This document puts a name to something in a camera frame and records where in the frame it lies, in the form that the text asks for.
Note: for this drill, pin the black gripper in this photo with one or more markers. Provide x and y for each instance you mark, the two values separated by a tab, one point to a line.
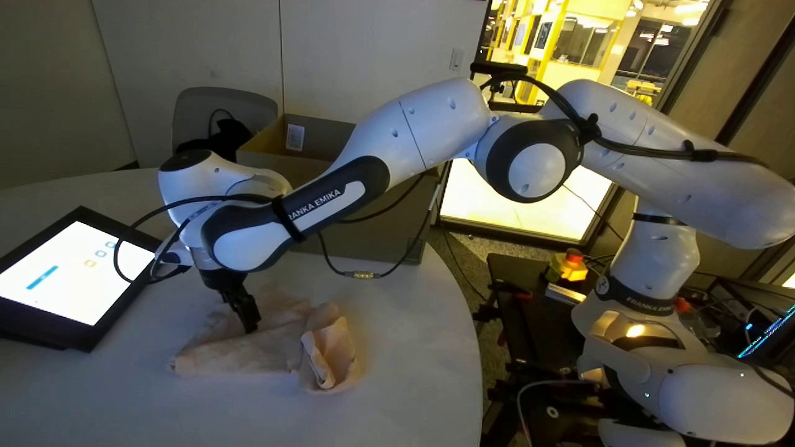
220	286

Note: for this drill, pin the beige cloth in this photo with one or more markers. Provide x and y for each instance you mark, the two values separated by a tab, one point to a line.
273	349

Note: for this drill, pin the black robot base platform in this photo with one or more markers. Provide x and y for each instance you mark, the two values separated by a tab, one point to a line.
521	324

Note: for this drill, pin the brown cardboard box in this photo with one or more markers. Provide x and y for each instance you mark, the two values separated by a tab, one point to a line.
380	236

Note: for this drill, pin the emergency stop button box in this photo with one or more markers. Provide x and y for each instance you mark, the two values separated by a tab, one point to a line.
572	267

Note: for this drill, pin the black bag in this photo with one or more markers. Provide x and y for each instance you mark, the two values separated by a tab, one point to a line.
211	137

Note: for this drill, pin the black tablet lit screen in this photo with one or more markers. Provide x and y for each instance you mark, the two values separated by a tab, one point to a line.
58	273

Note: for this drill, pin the grey chair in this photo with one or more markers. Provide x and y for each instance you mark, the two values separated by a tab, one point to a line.
238	103

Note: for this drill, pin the blue edged screen device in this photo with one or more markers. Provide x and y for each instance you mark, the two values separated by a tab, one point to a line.
766	332

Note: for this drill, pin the black camera boom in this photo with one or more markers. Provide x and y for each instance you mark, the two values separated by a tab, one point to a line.
497	71

